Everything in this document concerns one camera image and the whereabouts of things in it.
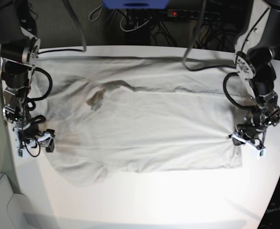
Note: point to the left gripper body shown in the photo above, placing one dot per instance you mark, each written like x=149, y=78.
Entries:
x=248, y=134

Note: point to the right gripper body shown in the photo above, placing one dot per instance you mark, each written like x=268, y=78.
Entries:
x=43, y=139

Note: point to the light grey t-shirt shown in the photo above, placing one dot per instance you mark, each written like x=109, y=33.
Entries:
x=136, y=115

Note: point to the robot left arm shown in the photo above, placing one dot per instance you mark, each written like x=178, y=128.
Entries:
x=255, y=46

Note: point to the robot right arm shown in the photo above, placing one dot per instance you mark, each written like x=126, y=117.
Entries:
x=19, y=52

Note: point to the grey side cabinet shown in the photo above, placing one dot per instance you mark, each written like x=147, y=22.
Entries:
x=12, y=208

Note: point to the black power strip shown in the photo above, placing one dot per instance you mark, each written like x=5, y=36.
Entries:
x=192, y=14

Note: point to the blue box overhead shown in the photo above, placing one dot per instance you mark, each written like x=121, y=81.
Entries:
x=135, y=4

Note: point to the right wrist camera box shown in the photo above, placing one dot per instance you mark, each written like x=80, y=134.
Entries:
x=23, y=153

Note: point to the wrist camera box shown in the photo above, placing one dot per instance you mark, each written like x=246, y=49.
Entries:
x=23, y=153
x=258, y=153

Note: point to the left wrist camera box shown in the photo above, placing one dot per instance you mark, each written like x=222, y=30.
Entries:
x=258, y=153

